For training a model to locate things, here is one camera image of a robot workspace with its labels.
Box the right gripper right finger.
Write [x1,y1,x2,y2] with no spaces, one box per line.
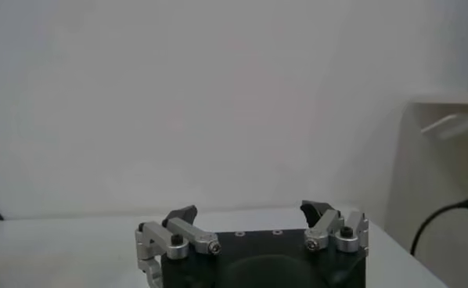
[299,200,370,257]

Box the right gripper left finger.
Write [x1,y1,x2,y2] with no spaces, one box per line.
[134,204,222,288]

